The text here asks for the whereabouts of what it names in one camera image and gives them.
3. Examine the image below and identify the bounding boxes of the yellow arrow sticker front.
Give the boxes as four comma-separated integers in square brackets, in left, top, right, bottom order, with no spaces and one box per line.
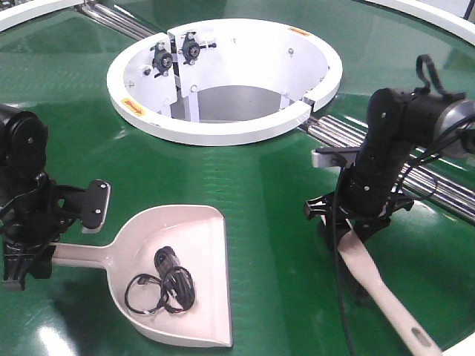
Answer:
[121,98,145,116]

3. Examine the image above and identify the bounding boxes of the black wrist camera left side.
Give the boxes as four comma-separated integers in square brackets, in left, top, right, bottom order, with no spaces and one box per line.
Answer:
[56,179,111,234]

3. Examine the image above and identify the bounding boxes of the silver wrist camera right side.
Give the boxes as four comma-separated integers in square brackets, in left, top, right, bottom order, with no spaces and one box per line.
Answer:
[311,147,360,168]

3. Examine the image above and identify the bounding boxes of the black bearing mount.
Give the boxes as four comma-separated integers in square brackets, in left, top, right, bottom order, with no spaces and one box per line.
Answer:
[150,42,173,78]
[178,31,217,65]

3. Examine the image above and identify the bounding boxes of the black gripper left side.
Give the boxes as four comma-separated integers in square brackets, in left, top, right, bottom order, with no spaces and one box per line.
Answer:
[1,174,74,291]

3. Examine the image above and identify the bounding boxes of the white outer rim right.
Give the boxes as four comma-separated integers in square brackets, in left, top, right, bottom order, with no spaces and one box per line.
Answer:
[367,0,474,46]

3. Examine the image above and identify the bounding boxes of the beige brush with black bristles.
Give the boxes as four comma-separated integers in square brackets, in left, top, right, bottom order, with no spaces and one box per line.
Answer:
[336,228,442,355]

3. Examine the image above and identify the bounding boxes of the white outer rim left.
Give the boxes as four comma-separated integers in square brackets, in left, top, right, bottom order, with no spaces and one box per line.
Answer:
[1,0,84,31]

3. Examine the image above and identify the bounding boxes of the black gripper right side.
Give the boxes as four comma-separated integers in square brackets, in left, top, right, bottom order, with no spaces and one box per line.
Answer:
[303,191,414,245]

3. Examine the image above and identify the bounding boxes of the right black bearing mount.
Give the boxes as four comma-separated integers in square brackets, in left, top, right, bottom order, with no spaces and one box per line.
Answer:
[178,31,217,65]

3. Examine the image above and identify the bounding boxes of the steel rollers back left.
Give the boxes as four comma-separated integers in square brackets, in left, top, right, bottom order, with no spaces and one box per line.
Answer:
[75,1,157,41]

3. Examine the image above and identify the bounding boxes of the left black bearing mount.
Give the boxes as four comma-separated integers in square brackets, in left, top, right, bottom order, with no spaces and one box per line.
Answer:
[150,42,173,78]

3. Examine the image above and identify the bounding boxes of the orange arrow sticker back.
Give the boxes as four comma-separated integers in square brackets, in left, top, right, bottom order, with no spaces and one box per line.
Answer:
[288,27,311,37]

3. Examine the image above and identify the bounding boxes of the black USB cable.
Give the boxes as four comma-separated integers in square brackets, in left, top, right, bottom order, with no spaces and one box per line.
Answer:
[124,246,197,316]

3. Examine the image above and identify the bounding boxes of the beige plastic dustpan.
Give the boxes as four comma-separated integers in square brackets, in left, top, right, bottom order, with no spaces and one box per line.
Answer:
[53,205,233,347]

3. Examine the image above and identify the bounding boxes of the white rim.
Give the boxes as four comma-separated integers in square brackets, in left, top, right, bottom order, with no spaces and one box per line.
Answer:
[1,0,84,31]
[367,0,474,46]

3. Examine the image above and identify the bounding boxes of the white inner conveyor ring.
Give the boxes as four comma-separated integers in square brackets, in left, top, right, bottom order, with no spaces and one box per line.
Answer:
[106,18,343,147]

